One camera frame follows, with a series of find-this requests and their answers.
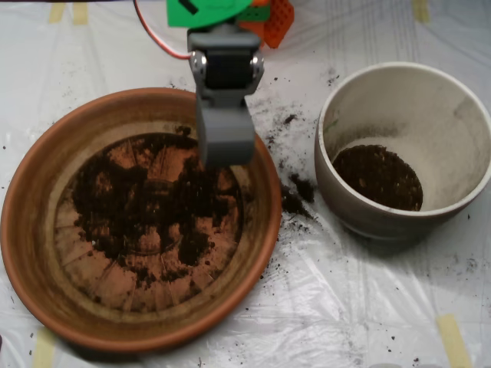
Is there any spilled soil clump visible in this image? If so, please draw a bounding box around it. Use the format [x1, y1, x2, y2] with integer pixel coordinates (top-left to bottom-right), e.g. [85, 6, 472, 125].
[282, 174, 319, 222]

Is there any beige masking tape strip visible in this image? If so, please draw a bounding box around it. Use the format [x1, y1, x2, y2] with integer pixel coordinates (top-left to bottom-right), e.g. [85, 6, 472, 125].
[32, 327, 58, 368]
[413, 0, 430, 24]
[437, 314, 473, 368]
[72, 2, 90, 26]
[48, 2, 66, 23]

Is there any terracotta saucer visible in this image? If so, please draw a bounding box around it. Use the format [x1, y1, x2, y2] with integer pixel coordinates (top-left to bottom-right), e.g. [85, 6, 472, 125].
[0, 87, 284, 353]

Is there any red and white servo cable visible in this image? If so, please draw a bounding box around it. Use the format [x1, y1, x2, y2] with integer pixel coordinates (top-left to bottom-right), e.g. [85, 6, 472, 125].
[133, 0, 193, 61]

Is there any dark soil heap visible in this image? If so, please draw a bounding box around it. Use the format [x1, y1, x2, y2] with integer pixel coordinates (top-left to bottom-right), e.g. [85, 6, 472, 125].
[71, 133, 242, 288]

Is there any white ceramic pot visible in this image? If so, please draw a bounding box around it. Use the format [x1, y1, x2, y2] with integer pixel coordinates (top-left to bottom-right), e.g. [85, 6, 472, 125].
[314, 61, 491, 243]

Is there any clear plastic cover sheet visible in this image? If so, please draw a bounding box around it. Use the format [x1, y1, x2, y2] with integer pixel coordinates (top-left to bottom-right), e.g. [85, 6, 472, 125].
[0, 0, 491, 368]

